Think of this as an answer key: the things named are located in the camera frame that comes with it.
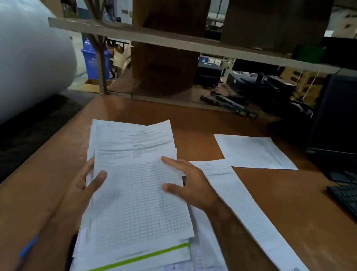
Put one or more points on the black computer monitor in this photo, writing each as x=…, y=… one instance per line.
x=346, y=119

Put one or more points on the green object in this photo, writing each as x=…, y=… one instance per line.
x=308, y=54

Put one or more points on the metal shelf post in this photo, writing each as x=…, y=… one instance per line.
x=95, y=34

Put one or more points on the person's right forearm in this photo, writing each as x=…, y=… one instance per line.
x=243, y=253

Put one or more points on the person's left hand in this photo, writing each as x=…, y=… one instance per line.
x=78, y=194

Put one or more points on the person's left thumb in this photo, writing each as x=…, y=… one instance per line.
x=96, y=181

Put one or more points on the single white paper sheet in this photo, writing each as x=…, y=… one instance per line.
x=254, y=152

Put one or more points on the large white plastic wrap roll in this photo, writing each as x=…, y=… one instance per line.
x=24, y=60

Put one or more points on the black printer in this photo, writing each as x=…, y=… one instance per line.
x=208, y=75

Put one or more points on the person's left forearm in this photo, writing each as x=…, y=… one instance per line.
x=49, y=247

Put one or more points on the black computer keyboard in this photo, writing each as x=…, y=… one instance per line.
x=352, y=201

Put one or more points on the person's right thumb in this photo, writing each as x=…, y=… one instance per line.
x=174, y=189

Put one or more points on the tall brown cardboard box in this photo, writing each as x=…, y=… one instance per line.
x=165, y=68

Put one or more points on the blue plastic bin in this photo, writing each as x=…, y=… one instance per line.
x=90, y=60

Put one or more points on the wooden shelf board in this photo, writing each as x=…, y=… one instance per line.
x=185, y=43

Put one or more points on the yellow cardboard box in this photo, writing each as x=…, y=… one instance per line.
x=305, y=86

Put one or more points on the blue pen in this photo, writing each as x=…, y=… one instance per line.
x=28, y=246

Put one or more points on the wide brown cardboard box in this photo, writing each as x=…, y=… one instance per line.
x=273, y=21

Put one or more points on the black hand tool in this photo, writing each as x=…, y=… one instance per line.
x=230, y=106

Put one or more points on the person's right hand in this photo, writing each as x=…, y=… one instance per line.
x=197, y=187

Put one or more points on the paper sheet with blue stamp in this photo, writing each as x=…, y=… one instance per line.
x=205, y=262

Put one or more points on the long white printed paper sheet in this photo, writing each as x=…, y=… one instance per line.
x=252, y=216

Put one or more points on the stack of printed paper sheets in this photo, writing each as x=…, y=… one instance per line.
x=136, y=198

